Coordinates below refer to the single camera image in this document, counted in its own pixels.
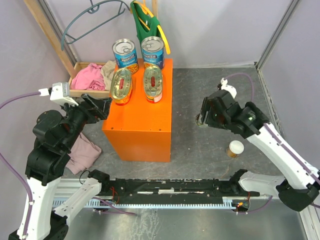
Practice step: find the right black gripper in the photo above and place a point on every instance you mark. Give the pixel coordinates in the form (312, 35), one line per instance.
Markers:
(207, 107)

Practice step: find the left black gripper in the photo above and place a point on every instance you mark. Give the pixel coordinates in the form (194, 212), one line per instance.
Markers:
(97, 108)

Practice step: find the can with white lid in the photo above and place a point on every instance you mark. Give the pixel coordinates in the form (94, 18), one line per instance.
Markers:
(200, 120)

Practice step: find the oval red sardine tin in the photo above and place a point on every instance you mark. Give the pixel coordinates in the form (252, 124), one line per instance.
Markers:
(121, 86)

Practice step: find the small can white lid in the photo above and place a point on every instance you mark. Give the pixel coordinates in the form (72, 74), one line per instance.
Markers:
(235, 148)

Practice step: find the blue soup can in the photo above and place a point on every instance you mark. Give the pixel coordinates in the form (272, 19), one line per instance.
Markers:
(125, 54)

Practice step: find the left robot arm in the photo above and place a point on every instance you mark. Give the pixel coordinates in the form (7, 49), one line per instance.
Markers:
(56, 134)

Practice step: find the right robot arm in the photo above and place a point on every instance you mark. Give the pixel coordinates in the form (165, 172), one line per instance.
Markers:
(299, 183)

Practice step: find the orange box counter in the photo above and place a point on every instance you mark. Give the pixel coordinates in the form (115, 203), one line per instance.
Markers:
(141, 131)

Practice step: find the wooden tray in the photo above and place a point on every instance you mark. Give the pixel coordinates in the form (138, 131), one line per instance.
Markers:
(99, 94)

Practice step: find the pink cloth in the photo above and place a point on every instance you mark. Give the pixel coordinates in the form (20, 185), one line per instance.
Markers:
(89, 78)

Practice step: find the beige cloth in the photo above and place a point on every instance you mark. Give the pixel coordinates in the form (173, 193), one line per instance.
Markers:
(107, 72)

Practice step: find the mauve cloth on floor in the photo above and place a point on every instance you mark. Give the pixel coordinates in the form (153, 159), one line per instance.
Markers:
(83, 154)

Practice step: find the green tank top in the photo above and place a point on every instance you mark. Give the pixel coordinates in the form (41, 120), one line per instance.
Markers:
(141, 31)

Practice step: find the teal plastic hanger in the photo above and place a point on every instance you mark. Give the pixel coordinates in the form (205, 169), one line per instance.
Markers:
(83, 21)

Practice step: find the yellow plastic hanger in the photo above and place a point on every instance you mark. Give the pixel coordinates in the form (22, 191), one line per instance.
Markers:
(148, 12)

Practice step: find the wooden upright behind shirt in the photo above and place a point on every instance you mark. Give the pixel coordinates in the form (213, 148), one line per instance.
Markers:
(154, 4)

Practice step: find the aluminium corner profile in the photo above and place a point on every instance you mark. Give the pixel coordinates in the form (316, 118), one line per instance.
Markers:
(290, 10)

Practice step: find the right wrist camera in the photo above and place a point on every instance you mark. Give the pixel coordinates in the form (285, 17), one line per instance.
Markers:
(223, 85)

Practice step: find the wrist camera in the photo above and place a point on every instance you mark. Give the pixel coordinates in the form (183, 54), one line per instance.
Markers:
(59, 94)
(223, 85)

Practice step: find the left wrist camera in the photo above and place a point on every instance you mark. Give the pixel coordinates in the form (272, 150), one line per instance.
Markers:
(59, 94)

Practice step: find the wooden post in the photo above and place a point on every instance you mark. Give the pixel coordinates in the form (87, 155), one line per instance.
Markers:
(41, 19)

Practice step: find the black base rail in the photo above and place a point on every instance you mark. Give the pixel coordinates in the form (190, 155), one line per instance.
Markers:
(170, 191)

